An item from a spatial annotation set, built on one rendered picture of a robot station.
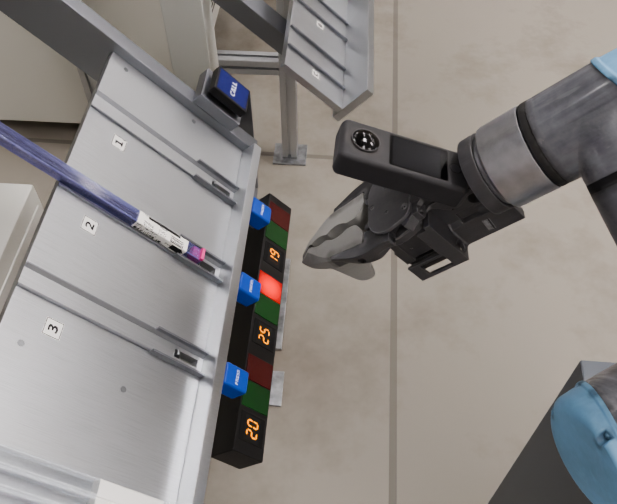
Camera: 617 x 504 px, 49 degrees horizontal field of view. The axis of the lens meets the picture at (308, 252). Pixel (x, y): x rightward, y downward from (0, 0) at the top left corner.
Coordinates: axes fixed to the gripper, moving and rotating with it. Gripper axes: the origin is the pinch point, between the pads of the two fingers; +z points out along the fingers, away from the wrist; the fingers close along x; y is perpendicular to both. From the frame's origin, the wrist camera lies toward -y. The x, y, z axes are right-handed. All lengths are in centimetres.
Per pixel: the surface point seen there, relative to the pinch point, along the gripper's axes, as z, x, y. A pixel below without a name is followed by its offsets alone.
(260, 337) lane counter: 11.2, -3.6, 4.3
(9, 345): 9.9, -17.1, -20.9
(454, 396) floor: 33, 24, 75
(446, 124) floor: 30, 110, 77
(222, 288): 9.1, -2.2, -3.2
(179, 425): 10.2, -17.4, -4.3
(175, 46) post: 20.0, 41.8, -11.5
